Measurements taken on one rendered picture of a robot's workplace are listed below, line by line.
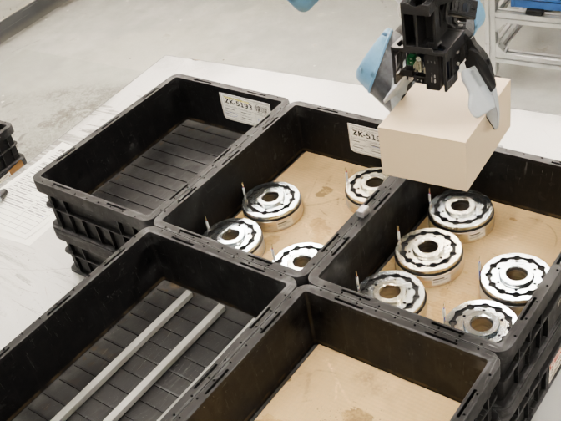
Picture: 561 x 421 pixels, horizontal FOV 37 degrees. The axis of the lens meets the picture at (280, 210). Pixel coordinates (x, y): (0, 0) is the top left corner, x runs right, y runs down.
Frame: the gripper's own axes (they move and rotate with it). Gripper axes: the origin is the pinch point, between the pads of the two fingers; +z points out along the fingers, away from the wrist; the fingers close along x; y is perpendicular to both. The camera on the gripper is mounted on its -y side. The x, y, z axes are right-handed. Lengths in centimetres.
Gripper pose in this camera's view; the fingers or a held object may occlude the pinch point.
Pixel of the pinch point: (446, 117)
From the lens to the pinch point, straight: 116.5
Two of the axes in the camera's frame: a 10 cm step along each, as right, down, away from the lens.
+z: 1.6, 7.8, 6.0
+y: -5.1, 5.9, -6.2
